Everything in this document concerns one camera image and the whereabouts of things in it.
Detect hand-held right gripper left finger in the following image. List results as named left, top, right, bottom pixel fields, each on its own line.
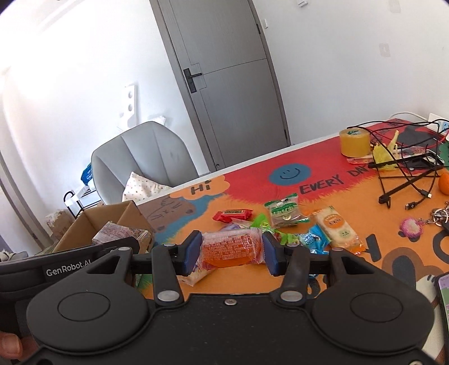
left=82, top=230, right=203, bottom=303

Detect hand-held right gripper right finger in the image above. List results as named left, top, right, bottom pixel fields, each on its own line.
left=262, top=232, right=381, bottom=303

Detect small green snack packet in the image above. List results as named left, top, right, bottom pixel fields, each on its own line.
left=275, top=230, right=304, bottom=247

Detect orange snack packet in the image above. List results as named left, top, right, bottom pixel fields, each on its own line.
left=197, top=230, right=264, bottom=270

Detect bright green candy wrapper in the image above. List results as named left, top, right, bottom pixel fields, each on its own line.
left=250, top=213, right=273, bottom=231

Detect blue snack packet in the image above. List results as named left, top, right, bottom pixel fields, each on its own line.
left=301, top=225, right=332, bottom=254

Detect green white snack packet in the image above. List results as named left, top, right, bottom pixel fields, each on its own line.
left=264, top=197, right=310, bottom=229

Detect red snack packet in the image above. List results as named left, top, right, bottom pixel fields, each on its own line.
left=213, top=209, right=253, bottom=224

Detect orange white cracker packet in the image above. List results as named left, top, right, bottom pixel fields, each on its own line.
left=311, top=207, right=364, bottom=255

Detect person's left hand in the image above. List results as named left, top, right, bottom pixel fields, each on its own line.
left=0, top=333, right=40, bottom=365

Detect small brown cardboard box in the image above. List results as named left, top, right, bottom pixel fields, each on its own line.
left=45, top=210, right=76, bottom=240

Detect colourful printed table mat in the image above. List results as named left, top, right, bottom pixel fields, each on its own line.
left=136, top=118, right=449, bottom=365

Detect pink snack packet bundle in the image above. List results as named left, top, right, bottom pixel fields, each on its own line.
left=92, top=221, right=148, bottom=246

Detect black shoe rack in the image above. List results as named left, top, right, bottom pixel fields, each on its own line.
left=63, top=185, right=103, bottom=219

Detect white dotted pillow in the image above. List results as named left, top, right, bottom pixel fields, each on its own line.
left=122, top=171, right=171, bottom=203

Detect grey chair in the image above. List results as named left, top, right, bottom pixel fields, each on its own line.
left=91, top=121, right=199, bottom=206

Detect yellow tape roll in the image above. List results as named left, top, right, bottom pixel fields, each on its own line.
left=339, top=128, right=372, bottom=158

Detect yellow plastic toy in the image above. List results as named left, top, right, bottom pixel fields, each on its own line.
left=372, top=130, right=401, bottom=171

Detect white foam board with holes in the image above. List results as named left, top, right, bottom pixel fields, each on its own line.
left=117, top=84, right=138, bottom=131

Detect grey door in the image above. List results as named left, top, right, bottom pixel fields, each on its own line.
left=150, top=0, right=292, bottom=173

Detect bunch of keys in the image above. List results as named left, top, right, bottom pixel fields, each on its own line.
left=426, top=202, right=449, bottom=233

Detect smartphone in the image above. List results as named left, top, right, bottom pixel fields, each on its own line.
left=434, top=270, right=449, bottom=356

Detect white power strip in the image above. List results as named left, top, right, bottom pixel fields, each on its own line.
left=427, top=112, right=449, bottom=133

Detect pink keychain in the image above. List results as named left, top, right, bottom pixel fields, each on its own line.
left=400, top=217, right=426, bottom=241

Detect black cables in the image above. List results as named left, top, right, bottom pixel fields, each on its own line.
left=347, top=118, right=449, bottom=212

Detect black metal stand frame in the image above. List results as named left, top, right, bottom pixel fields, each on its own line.
left=368, top=151, right=445, bottom=206

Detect black door handle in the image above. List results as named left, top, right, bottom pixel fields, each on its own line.
left=183, top=68, right=203, bottom=94

